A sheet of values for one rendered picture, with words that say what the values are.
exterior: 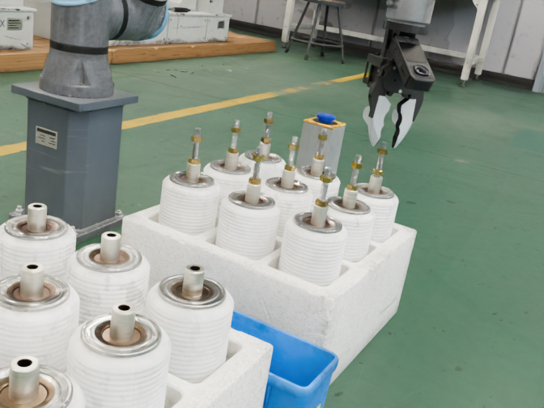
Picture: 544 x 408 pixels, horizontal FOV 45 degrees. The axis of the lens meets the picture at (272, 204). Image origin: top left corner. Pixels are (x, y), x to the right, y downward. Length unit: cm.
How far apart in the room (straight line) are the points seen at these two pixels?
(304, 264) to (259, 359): 24
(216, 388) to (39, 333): 19
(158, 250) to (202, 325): 39
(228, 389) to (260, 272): 29
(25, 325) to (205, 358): 19
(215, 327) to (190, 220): 38
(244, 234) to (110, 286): 31
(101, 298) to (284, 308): 31
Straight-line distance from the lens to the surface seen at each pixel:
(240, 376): 74
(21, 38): 328
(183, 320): 69
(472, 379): 120
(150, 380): 63
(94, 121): 138
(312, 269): 96
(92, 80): 138
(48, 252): 83
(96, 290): 76
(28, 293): 70
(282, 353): 96
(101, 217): 148
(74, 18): 137
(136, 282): 77
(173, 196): 106
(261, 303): 99
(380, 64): 114
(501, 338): 137
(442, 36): 604
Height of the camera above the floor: 60
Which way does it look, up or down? 19 degrees down
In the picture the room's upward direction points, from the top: 9 degrees clockwise
